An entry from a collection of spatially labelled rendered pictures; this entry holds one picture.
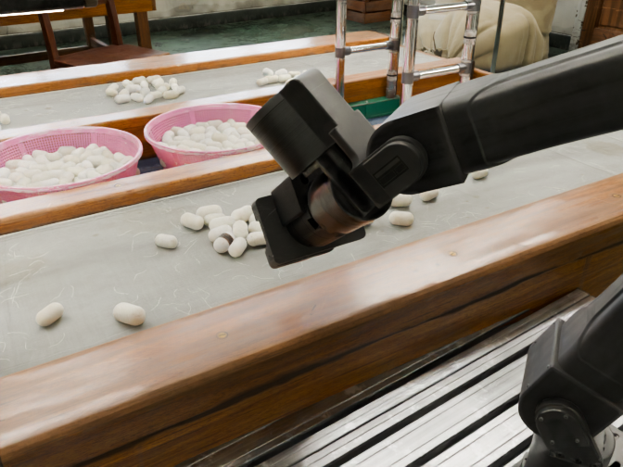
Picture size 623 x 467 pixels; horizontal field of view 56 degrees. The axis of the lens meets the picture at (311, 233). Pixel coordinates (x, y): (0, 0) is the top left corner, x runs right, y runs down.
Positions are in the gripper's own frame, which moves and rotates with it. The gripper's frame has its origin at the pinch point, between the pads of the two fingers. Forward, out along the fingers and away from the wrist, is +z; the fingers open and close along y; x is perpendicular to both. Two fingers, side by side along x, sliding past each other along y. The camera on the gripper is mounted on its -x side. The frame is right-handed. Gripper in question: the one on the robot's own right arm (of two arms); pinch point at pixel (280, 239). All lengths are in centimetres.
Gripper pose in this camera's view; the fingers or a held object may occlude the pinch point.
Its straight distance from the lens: 64.3
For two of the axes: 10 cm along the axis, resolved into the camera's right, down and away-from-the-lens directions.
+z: -3.8, 2.3, 8.9
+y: -8.6, 2.5, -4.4
